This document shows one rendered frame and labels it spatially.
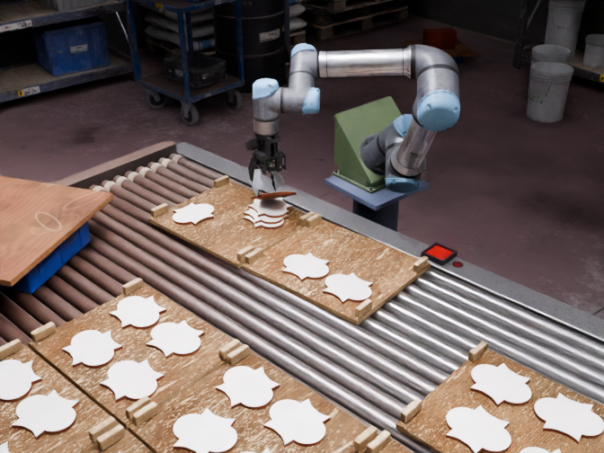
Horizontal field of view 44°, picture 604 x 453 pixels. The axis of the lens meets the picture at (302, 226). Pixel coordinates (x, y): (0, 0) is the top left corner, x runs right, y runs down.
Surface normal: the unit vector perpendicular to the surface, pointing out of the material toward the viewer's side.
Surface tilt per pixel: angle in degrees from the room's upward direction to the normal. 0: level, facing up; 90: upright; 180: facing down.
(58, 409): 0
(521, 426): 0
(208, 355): 0
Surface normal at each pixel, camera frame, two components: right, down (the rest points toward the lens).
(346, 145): -0.76, 0.33
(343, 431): -0.01, -0.86
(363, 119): 0.44, -0.35
